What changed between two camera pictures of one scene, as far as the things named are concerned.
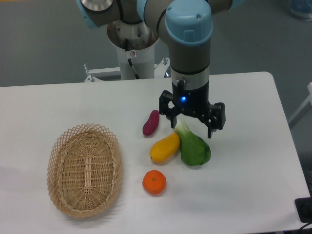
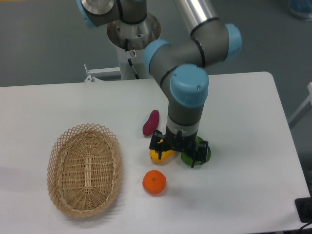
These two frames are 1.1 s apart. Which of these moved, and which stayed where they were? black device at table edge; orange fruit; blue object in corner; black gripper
Moved: black gripper
Stayed: orange fruit; black device at table edge; blue object in corner
